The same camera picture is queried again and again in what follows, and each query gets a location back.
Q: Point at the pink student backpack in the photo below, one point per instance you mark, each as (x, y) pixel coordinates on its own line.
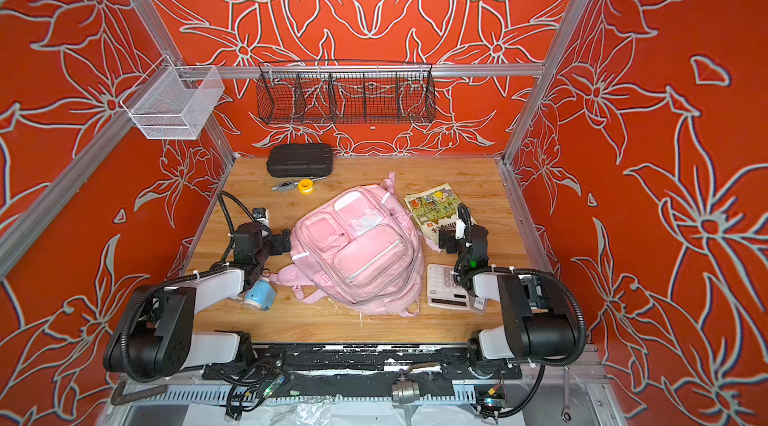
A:
(361, 250)

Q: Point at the rusty allen key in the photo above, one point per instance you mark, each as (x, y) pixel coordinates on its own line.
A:
(121, 397)

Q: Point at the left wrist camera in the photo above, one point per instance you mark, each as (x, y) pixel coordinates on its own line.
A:
(261, 215)

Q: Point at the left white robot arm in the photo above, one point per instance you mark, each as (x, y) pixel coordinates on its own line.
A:
(155, 337)

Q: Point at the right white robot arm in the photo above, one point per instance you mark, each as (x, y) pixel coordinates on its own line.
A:
(542, 321)

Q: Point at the black wire wall basket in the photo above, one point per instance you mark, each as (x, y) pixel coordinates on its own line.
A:
(352, 94)

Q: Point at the white wire wall basket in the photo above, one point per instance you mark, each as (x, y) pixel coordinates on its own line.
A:
(166, 104)

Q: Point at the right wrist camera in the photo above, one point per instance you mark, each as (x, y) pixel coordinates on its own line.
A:
(460, 230)

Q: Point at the light blue pencil sharpener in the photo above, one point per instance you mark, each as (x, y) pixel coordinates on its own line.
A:
(260, 296)

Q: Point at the steel wrench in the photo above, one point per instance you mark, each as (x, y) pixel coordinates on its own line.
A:
(566, 415)

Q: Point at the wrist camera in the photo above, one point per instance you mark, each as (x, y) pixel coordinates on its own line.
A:
(261, 215)
(460, 230)

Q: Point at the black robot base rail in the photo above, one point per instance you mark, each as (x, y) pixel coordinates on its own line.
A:
(369, 370)

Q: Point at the grey metal tool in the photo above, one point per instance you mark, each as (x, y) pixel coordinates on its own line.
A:
(294, 184)

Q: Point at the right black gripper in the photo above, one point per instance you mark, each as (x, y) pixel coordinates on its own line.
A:
(450, 237)

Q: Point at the black plastic case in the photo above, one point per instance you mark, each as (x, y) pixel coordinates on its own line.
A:
(300, 160)

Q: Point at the metal pipe fitting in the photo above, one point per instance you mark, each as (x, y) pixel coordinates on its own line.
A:
(405, 392)

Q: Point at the colourful picture book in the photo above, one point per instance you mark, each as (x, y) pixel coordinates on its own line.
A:
(434, 210)

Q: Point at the yellow tape roll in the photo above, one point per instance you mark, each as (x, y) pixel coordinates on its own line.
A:
(306, 186)

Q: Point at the pink desk calculator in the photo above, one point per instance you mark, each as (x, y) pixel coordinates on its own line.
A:
(442, 292)

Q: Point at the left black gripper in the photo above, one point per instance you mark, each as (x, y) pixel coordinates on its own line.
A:
(279, 241)

